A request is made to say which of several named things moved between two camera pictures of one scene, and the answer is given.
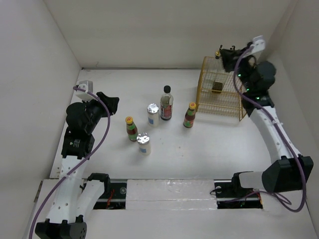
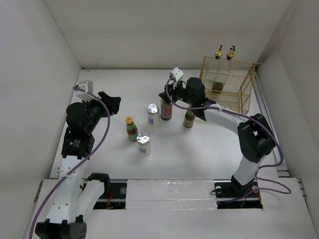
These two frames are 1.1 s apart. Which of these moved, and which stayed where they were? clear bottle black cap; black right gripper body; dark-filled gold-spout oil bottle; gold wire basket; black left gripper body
Moved: black right gripper body; dark-filled gold-spout oil bottle
Stayed: clear bottle black cap; black left gripper body; gold wire basket
